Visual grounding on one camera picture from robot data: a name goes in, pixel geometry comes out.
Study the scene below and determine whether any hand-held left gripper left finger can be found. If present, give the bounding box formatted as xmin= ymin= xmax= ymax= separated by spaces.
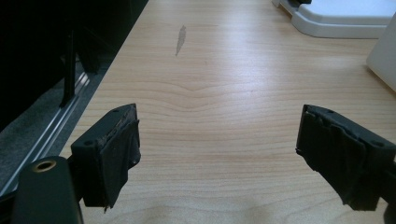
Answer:
xmin=70 ymin=103 xmax=142 ymax=214

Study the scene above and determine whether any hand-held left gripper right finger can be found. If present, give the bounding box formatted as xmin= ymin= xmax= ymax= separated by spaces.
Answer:
xmin=295 ymin=104 xmax=396 ymax=212

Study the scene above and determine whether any black metal stand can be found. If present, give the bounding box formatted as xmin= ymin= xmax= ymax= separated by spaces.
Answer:
xmin=59 ymin=29 xmax=102 ymax=108

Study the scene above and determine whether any white plastic tray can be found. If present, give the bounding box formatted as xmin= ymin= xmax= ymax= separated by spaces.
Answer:
xmin=272 ymin=0 xmax=396 ymax=39

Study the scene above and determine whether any aluminium floor rail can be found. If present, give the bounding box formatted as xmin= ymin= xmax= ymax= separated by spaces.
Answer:
xmin=0 ymin=72 xmax=92 ymax=197

